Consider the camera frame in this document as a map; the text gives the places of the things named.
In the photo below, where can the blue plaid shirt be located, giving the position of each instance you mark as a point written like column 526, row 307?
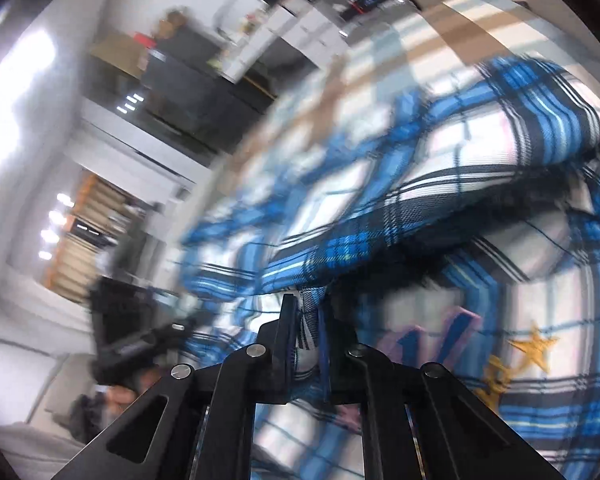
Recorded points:
column 430, row 170

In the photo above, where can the white desk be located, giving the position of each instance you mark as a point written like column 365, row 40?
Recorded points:
column 245, row 60

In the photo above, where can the open cardboard box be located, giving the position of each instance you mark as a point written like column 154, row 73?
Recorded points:
column 172, row 22

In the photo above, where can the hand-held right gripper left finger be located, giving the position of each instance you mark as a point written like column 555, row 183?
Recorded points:
column 287, row 340

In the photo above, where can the checkered bed blanket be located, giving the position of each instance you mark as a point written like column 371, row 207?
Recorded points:
column 455, row 20

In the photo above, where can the white drawer unit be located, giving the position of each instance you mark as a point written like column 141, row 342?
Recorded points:
column 310, row 25

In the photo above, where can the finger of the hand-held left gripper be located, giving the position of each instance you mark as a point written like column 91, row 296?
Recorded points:
column 177, row 332

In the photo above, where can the dark grey wardrobe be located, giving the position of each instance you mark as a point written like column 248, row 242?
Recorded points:
column 180, row 75

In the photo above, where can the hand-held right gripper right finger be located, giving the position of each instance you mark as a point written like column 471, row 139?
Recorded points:
column 337, row 355

